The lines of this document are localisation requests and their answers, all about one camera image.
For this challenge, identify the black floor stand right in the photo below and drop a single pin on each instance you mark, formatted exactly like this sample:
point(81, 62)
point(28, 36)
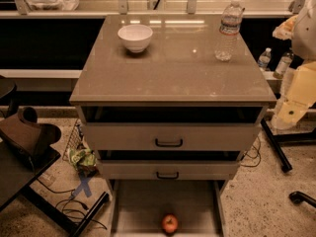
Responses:
point(277, 140)

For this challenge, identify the black side table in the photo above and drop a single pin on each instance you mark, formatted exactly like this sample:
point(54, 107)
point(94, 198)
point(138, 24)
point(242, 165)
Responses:
point(16, 179)

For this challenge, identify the small bottle yellow liquid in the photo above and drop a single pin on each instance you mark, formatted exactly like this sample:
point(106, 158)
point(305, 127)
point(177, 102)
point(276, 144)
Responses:
point(283, 64)

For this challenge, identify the brown curved object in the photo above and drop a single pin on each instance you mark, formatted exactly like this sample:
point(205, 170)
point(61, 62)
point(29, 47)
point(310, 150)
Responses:
point(28, 138)

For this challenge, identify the top grey drawer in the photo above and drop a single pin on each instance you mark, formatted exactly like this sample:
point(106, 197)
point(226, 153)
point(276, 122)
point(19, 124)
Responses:
point(170, 128)

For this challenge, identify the green snack bag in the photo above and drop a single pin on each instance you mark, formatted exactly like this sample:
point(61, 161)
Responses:
point(82, 160)

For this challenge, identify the middle grey drawer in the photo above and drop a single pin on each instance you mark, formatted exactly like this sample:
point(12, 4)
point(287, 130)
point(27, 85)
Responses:
point(168, 165)

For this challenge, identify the black caster leg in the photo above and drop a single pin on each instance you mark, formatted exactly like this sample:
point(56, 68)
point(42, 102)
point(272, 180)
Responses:
point(299, 197)

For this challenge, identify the grey drawer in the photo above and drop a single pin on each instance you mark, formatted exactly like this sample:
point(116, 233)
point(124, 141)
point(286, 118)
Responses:
point(168, 165)
point(141, 205)
point(170, 128)

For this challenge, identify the bottom grey drawer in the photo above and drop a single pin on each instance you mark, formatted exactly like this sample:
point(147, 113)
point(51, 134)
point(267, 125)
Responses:
point(141, 205)

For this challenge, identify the white ceramic bowl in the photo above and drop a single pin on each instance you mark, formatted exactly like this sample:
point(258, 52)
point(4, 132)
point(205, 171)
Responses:
point(135, 38)

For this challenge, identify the wire mesh basket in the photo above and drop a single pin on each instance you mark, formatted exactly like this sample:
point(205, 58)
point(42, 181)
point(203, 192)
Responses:
point(74, 140)

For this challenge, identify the blue tape cross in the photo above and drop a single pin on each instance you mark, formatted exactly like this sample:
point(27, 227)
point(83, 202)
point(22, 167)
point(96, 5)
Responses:
point(83, 187)

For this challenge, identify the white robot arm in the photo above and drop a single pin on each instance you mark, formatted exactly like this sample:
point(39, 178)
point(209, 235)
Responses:
point(298, 86)

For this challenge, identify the grey drawer cabinet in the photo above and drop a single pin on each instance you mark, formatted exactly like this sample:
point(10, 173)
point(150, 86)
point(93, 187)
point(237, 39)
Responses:
point(177, 69)

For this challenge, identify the red apple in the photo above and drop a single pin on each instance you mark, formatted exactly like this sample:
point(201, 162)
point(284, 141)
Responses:
point(169, 223)

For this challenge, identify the large clear water bottle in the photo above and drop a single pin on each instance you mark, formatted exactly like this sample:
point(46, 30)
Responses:
point(229, 29)

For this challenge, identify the small water bottle blue label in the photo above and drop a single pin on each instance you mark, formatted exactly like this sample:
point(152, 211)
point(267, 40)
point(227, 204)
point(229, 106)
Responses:
point(264, 59)

